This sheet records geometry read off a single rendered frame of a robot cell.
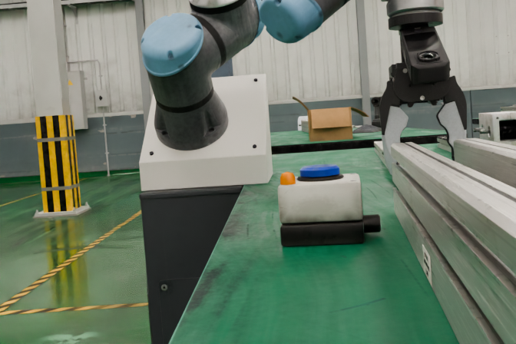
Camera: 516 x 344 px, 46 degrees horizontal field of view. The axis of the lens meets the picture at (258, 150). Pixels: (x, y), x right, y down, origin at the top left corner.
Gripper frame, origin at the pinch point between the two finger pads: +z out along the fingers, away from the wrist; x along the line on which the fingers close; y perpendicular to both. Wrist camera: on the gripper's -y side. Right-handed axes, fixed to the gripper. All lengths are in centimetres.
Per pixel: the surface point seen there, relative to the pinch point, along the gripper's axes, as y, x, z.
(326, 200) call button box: -24.8, 12.3, 0.3
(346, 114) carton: 202, 10, -7
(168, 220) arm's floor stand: 29, 45, 10
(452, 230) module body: -50, 5, -1
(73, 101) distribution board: 1004, 522, -66
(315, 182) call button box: -23.7, 13.3, -1.3
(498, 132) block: 84, -29, 0
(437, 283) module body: -43.3, 5.0, 3.3
